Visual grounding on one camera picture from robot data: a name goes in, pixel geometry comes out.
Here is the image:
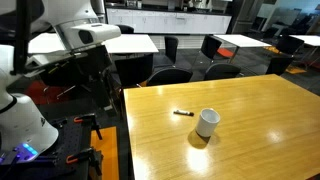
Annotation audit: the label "white ceramic mug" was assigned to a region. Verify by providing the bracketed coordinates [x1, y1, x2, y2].
[195, 107, 221, 138]

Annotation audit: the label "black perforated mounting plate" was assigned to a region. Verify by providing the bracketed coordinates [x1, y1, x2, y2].
[0, 114, 94, 180]

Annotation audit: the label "orange and black clamp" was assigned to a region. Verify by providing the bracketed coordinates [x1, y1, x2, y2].
[65, 147, 104, 177]
[73, 113, 103, 141]

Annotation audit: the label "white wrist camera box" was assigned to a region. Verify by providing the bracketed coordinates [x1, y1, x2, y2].
[70, 23, 122, 49]

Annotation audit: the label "white table with metal legs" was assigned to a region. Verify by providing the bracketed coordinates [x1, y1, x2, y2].
[213, 33, 273, 64]
[289, 34, 320, 66]

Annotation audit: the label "white marker with black cap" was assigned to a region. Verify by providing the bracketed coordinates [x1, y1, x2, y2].
[172, 109, 195, 117]

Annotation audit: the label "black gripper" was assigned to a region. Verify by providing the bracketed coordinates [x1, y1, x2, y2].
[75, 44, 114, 108]

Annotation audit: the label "white kitchen cabinets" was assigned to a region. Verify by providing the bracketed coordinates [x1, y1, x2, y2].
[105, 7, 233, 35]

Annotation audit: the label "large white table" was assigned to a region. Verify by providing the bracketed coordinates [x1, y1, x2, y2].
[28, 33, 160, 56]

